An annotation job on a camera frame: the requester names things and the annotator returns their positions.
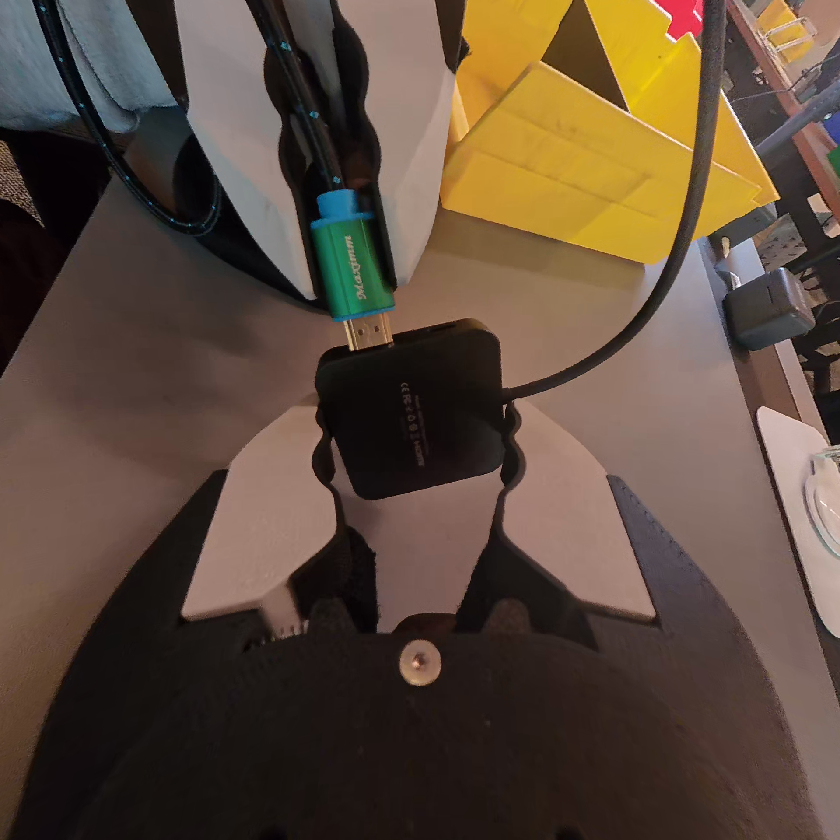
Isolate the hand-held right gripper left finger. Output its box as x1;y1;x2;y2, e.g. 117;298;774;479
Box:
180;402;343;634

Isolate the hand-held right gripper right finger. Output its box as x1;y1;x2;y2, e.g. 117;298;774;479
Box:
456;402;657;622

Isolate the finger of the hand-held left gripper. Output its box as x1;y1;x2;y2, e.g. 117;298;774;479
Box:
331;0;460;290
174;0;317;303

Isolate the black braided HDMI cable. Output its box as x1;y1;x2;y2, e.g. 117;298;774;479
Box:
33;0;399;355

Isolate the yellow plastic bin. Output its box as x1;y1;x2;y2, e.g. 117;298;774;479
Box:
438;0;782;265

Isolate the red plastic bin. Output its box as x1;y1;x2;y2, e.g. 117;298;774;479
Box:
656;0;706;35

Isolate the person's left forearm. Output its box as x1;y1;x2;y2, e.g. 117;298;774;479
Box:
0;0;179;132

